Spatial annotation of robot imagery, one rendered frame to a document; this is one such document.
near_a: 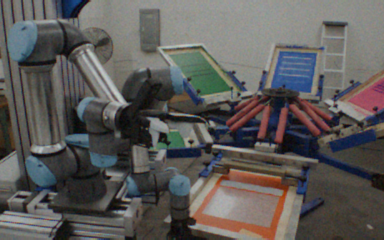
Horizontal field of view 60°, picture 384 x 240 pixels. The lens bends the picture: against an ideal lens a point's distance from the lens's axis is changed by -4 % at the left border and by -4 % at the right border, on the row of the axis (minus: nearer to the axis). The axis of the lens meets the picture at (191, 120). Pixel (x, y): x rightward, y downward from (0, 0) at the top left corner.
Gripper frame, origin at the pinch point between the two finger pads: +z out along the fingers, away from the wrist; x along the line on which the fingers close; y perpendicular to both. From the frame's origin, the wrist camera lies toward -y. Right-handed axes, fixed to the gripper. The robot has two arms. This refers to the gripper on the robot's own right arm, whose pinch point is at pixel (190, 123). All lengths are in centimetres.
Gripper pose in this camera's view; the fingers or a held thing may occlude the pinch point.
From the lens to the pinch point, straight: 78.9
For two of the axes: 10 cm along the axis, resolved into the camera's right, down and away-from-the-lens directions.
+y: -0.8, 9.8, 2.0
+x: -5.5, 1.3, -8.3
